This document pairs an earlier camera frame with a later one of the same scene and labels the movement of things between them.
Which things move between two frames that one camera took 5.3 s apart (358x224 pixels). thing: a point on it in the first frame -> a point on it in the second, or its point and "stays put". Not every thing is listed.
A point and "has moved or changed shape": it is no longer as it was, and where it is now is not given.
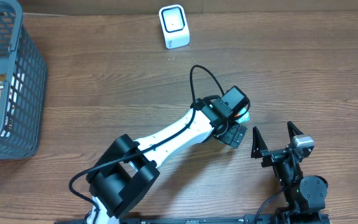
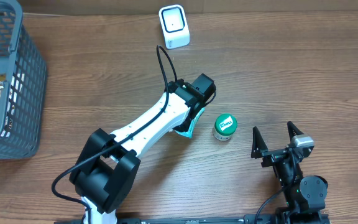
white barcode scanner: [174, 26] stays put
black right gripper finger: [258, 144] stays put
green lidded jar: [245, 118] has moved or changed shape
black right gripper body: [278, 154] stays put
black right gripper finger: [293, 130] stays put
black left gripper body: [235, 137] -> [184, 125]
